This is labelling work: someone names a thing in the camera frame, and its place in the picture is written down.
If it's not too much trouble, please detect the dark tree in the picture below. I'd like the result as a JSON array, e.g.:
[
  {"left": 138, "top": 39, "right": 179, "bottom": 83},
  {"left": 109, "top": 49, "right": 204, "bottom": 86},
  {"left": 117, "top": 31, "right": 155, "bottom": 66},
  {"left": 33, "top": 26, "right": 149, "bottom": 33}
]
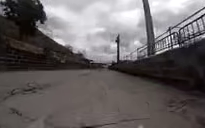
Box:
[{"left": 1, "top": 0, "right": 48, "bottom": 42}]

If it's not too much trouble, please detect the thick concrete pole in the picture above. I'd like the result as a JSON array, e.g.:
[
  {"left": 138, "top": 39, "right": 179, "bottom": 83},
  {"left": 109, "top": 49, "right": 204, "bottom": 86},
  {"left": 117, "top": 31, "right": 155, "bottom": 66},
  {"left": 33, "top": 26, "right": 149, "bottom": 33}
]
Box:
[{"left": 142, "top": 0, "right": 156, "bottom": 57}]

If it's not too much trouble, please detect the dark long boundary wall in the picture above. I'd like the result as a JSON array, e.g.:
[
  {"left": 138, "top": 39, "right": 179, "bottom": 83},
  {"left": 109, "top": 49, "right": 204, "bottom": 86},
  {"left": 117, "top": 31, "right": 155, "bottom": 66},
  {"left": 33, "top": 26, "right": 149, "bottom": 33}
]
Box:
[{"left": 109, "top": 34, "right": 205, "bottom": 94}]

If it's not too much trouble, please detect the metal railing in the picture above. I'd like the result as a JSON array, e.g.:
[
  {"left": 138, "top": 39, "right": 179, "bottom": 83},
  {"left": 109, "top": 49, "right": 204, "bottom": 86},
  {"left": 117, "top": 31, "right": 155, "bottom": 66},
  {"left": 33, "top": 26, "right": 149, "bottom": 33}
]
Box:
[{"left": 123, "top": 1, "right": 205, "bottom": 62}]

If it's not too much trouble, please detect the stone embankment wall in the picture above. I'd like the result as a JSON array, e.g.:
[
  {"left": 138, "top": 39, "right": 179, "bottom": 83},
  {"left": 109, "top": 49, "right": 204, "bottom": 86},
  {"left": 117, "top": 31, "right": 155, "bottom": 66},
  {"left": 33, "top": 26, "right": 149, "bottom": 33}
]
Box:
[{"left": 0, "top": 9, "right": 93, "bottom": 72}]

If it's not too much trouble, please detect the dark utility pole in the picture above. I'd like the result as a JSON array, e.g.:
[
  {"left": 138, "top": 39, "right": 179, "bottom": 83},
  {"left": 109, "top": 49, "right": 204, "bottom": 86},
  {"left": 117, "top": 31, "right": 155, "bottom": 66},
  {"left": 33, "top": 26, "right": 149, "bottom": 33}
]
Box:
[{"left": 115, "top": 33, "right": 121, "bottom": 64}]

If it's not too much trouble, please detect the grey cracked concrete road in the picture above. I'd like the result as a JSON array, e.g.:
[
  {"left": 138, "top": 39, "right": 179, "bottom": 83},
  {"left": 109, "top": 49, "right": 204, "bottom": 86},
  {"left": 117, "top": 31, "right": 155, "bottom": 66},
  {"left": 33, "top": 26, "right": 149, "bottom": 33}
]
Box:
[{"left": 0, "top": 68, "right": 205, "bottom": 128}]

